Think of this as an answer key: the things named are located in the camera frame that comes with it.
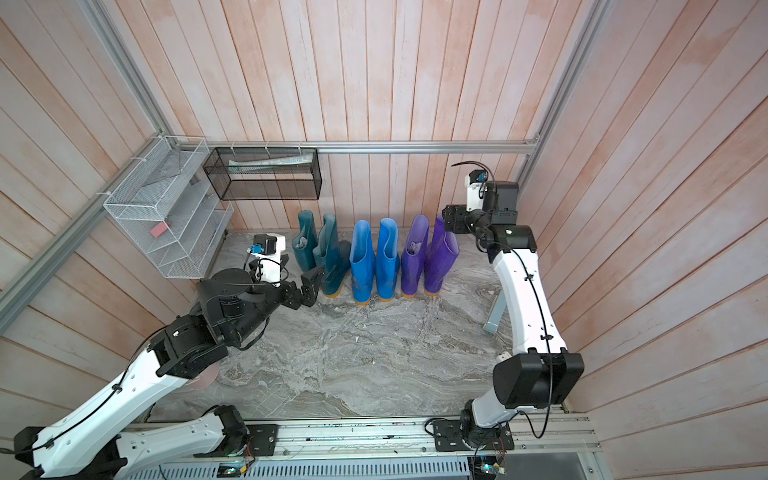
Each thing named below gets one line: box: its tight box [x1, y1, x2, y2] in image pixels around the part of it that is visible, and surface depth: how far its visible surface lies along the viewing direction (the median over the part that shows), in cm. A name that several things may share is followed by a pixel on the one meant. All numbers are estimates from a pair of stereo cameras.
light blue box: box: [483, 290, 507, 333], surface depth 94 cm
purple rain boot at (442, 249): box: [424, 215, 460, 297], surface depth 87 cm
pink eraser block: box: [150, 222, 168, 238], surface depth 84 cm
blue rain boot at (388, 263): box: [376, 218, 401, 301], surface depth 87 cm
